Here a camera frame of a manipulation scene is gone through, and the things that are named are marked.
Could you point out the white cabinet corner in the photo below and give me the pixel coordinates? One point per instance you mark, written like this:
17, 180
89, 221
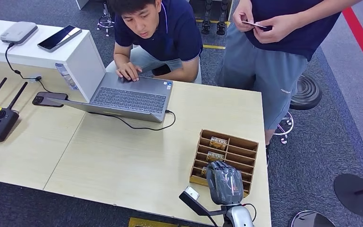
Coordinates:
82, 3

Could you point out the chrome stool base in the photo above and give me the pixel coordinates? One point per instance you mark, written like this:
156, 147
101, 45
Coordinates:
105, 20

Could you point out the thin pale card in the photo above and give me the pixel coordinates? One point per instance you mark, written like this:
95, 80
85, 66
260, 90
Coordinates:
255, 24

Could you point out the person's right hand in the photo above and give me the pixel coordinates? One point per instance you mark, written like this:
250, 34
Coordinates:
243, 15
129, 71

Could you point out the yellow floor tape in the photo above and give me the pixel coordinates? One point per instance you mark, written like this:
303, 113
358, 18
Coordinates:
214, 47

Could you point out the black stool with chrome base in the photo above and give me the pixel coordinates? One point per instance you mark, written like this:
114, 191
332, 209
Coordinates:
306, 92

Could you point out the black tablet with grey case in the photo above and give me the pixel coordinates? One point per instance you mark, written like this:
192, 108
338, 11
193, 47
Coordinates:
58, 38

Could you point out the grey power bank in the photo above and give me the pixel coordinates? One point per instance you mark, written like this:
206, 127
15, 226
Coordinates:
18, 32

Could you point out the grey laptop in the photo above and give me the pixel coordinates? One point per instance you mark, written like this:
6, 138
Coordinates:
131, 98

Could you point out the black robot legs stand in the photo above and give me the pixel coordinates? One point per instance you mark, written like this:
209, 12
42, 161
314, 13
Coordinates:
221, 26

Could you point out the person's left hand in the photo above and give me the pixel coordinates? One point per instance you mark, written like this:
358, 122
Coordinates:
278, 26

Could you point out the seated person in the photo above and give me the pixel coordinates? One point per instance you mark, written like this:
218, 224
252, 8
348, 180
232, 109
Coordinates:
175, 31

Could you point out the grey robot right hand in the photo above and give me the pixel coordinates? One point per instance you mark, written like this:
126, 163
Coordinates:
225, 185

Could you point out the standing person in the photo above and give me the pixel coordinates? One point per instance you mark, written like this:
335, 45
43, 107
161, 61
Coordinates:
263, 72

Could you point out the chrome round base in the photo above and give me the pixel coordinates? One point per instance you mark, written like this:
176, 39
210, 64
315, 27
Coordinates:
311, 221

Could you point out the wooden card holder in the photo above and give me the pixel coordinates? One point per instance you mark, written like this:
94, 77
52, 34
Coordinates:
242, 153

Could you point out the yellow floor sign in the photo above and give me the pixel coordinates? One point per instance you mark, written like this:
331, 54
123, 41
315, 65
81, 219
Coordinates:
150, 223

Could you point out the black smartphone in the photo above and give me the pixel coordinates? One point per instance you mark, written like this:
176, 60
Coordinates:
50, 99

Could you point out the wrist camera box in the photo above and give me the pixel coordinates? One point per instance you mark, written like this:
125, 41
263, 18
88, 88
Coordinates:
194, 203

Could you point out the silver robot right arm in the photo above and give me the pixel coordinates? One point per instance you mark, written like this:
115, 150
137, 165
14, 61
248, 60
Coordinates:
241, 217

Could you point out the black round stand base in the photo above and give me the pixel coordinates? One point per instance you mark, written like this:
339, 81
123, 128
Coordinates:
355, 194

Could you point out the white desk riser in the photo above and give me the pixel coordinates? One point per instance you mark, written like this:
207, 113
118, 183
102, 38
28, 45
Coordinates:
84, 59

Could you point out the hotel card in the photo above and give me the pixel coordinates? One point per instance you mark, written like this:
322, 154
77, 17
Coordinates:
214, 156
218, 143
204, 172

